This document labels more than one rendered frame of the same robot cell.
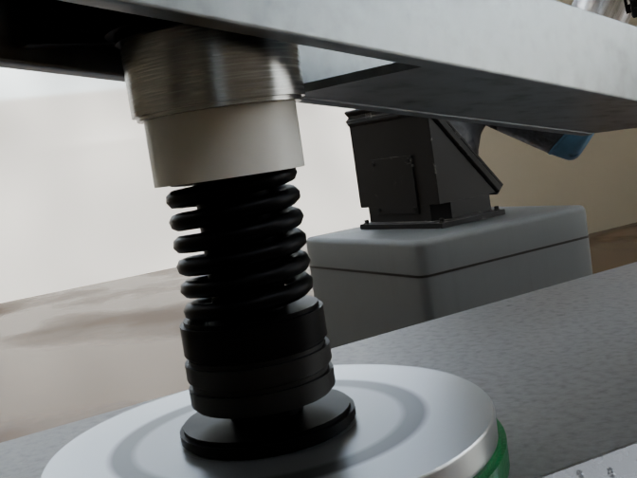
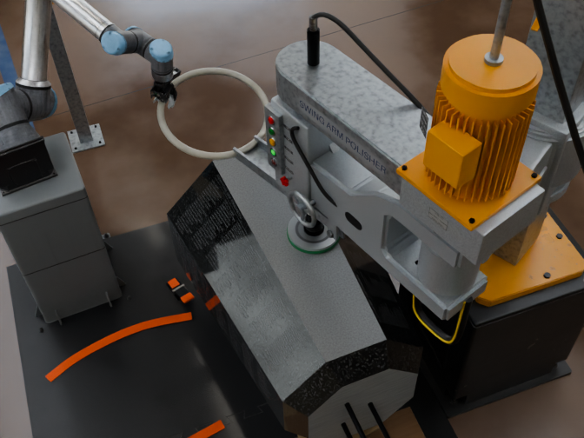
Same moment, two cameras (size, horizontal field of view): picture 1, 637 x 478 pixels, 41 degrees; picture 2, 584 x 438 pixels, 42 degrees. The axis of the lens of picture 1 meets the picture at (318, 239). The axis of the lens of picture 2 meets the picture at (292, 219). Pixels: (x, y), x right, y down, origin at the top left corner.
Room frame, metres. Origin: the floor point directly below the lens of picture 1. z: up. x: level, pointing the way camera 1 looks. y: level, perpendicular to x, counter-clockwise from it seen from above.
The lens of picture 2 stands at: (0.26, 1.99, 3.30)
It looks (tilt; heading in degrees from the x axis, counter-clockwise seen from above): 50 degrees down; 277
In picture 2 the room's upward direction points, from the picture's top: 2 degrees counter-clockwise
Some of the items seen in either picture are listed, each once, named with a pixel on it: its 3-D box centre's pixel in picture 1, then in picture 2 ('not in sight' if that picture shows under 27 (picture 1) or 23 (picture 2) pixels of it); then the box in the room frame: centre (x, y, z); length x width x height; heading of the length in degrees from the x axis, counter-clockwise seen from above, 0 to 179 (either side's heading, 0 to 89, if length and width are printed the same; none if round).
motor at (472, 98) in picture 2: not in sight; (475, 125); (-0.05, 0.52, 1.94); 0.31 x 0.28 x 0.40; 44
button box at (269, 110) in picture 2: not in sight; (275, 140); (0.53, 0.07, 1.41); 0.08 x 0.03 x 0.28; 134
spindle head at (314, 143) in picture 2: not in sight; (328, 158); (0.35, 0.09, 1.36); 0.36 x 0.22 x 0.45; 134
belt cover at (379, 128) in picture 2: not in sight; (387, 138); (0.16, 0.29, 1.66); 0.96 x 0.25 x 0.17; 134
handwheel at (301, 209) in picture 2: not in sight; (309, 204); (0.40, 0.21, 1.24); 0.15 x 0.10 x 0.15; 134
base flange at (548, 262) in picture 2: not in sight; (505, 242); (-0.39, -0.05, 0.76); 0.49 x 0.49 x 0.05; 25
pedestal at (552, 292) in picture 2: not in sight; (488, 296); (-0.39, -0.05, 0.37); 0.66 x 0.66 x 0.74; 25
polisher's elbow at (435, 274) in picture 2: not in sight; (449, 255); (-0.06, 0.51, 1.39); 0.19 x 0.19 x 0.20
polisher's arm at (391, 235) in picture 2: not in sight; (386, 215); (0.14, 0.33, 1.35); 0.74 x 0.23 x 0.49; 134
